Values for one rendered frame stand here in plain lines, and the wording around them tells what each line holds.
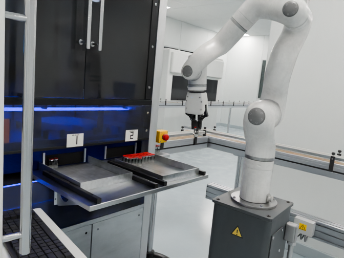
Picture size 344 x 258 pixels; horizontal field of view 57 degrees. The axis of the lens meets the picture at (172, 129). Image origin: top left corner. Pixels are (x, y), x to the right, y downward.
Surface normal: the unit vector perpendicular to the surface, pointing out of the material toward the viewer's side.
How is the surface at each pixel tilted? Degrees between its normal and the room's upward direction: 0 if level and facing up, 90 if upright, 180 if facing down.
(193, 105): 95
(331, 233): 90
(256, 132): 127
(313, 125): 90
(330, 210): 90
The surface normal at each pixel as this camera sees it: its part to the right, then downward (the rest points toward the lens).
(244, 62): -0.67, 0.05
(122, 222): 0.74, 0.16
